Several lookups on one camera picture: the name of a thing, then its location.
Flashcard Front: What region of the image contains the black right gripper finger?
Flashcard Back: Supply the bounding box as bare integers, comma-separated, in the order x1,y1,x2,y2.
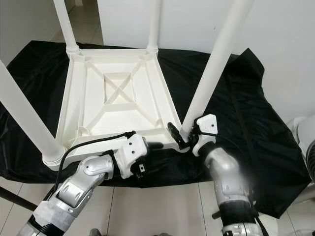
167,122,187,146

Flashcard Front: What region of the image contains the white plastic table top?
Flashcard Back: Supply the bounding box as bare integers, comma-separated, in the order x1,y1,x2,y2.
44,48,185,170

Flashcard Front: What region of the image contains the white plastic table leg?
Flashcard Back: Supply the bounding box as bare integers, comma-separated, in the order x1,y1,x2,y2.
53,0,80,55
145,0,162,53
181,0,254,136
0,59,67,168

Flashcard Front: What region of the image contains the black table cloth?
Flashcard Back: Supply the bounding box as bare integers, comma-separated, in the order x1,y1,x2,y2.
0,40,311,219

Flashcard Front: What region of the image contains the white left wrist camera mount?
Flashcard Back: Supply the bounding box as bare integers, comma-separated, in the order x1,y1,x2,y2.
117,133,148,178

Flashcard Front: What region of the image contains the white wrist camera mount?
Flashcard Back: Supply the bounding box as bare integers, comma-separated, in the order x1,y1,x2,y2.
192,114,219,156
117,133,148,178

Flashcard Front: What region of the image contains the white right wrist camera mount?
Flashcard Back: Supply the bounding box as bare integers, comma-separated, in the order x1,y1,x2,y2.
192,114,219,156

